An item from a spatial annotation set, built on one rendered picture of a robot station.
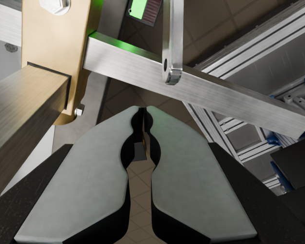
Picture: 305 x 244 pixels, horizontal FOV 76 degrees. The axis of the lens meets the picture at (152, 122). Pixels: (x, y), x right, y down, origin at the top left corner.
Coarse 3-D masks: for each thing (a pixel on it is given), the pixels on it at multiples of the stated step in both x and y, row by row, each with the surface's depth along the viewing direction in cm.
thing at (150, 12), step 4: (148, 0) 28; (152, 0) 28; (156, 0) 28; (160, 0) 28; (148, 4) 28; (152, 4) 28; (156, 4) 28; (148, 8) 29; (152, 8) 29; (156, 8) 29; (148, 12) 29; (152, 12) 29; (156, 12) 29; (144, 16) 29; (148, 16) 29; (152, 16) 29; (144, 20) 30; (148, 20) 30; (152, 20) 30
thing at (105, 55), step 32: (0, 0) 16; (0, 32) 17; (96, 32) 19; (96, 64) 18; (128, 64) 18; (160, 64) 18; (192, 96) 20; (224, 96) 20; (256, 96) 21; (288, 128) 23
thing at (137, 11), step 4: (136, 0) 28; (140, 0) 28; (144, 0) 28; (132, 4) 28; (136, 4) 28; (140, 4) 28; (144, 4) 28; (132, 8) 29; (136, 8) 29; (140, 8) 29; (132, 12) 29; (136, 12) 29; (140, 12) 29; (136, 16) 29; (140, 16) 29
